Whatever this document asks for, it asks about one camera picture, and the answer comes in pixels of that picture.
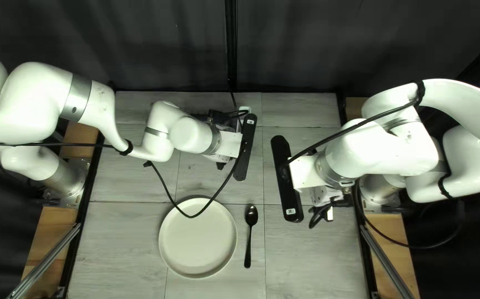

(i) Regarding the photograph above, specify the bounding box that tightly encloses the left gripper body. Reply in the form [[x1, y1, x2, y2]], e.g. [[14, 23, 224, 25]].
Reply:
[[203, 153, 231, 165]]

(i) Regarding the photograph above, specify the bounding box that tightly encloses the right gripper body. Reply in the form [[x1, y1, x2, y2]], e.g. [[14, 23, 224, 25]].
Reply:
[[308, 185, 337, 208]]

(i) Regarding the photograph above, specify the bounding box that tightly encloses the pale round plate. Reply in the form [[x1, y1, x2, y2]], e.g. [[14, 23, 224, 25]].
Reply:
[[158, 197, 238, 279]]

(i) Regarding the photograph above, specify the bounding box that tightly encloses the black spoon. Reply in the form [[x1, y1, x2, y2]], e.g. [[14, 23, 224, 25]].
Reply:
[[243, 205, 260, 269]]

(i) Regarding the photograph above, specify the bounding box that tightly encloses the black cable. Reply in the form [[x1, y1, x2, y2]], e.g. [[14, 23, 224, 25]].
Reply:
[[281, 81, 425, 230], [353, 183, 466, 251], [0, 108, 252, 219]]

